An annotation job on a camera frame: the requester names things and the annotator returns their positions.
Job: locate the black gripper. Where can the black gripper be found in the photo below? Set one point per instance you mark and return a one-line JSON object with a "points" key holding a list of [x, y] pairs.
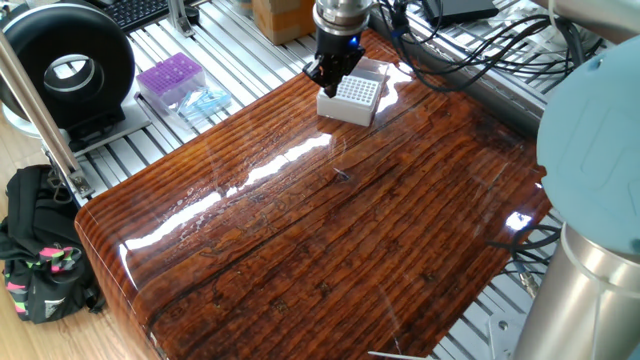
{"points": [[337, 42]]}

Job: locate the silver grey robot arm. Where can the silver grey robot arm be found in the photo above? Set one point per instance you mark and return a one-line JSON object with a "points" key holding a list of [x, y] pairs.
{"points": [[590, 200]]}

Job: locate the white pipette tip rack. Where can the white pipette tip rack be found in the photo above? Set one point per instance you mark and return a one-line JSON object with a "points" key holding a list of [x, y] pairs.
{"points": [[350, 105]]}

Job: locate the clear bag of blue tips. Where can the clear bag of blue tips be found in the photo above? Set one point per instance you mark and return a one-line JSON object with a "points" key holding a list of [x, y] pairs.
{"points": [[205, 102]]}

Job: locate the purple pipette tip box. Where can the purple pipette tip box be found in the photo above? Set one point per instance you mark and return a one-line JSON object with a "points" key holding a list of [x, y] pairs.
{"points": [[170, 75]]}

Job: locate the clear plastic rack lid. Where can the clear plastic rack lid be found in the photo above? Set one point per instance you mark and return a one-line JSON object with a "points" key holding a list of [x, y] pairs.
{"points": [[375, 70]]}

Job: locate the brown cardboard box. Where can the brown cardboard box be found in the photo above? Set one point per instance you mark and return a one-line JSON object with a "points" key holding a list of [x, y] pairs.
{"points": [[277, 22]]}

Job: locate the black flat device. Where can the black flat device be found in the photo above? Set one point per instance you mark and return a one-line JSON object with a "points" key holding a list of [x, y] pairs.
{"points": [[460, 10]]}

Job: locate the glossy wood grain board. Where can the glossy wood grain board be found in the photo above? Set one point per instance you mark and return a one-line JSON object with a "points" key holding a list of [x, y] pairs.
{"points": [[300, 225]]}

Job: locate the pale perforated metal plate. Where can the pale perforated metal plate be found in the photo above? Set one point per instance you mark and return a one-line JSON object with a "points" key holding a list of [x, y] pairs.
{"points": [[525, 25]]}

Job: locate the black keyboard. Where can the black keyboard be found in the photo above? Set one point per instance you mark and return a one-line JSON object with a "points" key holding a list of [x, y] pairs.
{"points": [[135, 12]]}

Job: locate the grey robot mounting plate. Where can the grey robot mounting plate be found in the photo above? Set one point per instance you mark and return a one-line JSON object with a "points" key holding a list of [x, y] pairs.
{"points": [[505, 335]]}

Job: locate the short aluminium bracket post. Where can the short aluminium bracket post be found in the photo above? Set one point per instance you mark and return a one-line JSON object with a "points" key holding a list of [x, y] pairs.
{"points": [[177, 17]]}

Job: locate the grey flat base plate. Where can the grey flat base plate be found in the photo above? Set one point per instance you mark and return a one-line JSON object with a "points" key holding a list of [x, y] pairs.
{"points": [[135, 125]]}

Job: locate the aluminium frame post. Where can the aluminium frame post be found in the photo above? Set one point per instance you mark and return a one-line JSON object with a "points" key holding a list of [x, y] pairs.
{"points": [[37, 112]]}

